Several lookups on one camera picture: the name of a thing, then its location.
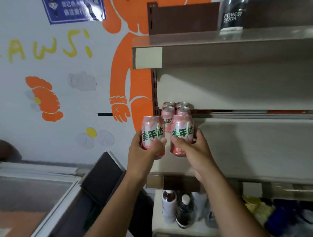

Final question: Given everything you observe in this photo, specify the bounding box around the yellow snack packet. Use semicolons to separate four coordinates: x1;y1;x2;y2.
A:
242;195;275;226

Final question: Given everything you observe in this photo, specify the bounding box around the person's right hand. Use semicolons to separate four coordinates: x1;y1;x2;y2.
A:
171;128;221;184

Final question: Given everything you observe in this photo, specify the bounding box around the person's left forearm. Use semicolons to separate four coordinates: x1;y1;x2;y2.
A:
84;171;148;237

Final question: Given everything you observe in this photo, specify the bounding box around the person's left hand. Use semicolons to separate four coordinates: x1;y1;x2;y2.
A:
127;131;167;181

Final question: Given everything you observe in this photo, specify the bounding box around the black drink can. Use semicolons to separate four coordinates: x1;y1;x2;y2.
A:
218;0;248;33

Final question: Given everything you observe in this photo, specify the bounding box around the person's right forearm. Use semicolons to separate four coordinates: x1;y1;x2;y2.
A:
196;166;270;237

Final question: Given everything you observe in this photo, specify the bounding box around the white metal shelf unit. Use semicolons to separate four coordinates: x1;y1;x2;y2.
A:
132;0;313;237

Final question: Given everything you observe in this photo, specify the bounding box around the blue snack packet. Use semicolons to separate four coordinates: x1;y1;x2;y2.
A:
265;198;313;237

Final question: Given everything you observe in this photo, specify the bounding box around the dark bottle with white cap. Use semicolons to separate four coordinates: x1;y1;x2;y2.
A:
176;194;195;229

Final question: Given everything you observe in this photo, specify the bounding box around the white bottle with brown cap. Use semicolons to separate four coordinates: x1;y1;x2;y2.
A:
162;190;177;224

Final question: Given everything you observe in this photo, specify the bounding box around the blue poster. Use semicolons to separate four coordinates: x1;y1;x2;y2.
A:
42;0;106;25

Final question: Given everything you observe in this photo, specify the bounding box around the clear plastic bottle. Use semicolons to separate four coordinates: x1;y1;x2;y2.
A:
193;192;218;229

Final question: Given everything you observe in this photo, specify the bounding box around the white chest freezer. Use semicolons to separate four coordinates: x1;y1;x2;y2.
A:
0;162;82;237

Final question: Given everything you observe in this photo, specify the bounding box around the dark round object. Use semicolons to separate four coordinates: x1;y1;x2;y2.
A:
0;139;13;161

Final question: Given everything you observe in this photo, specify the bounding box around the white shelf label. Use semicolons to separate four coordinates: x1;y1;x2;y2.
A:
135;47;163;69

